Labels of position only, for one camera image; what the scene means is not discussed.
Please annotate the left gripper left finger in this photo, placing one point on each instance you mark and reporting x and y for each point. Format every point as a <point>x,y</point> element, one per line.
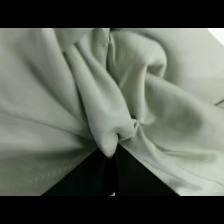
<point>90,176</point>

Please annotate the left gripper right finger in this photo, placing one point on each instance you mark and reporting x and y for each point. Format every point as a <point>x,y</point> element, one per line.
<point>140,176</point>

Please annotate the pale green garment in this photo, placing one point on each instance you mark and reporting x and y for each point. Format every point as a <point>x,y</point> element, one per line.
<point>60,100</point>

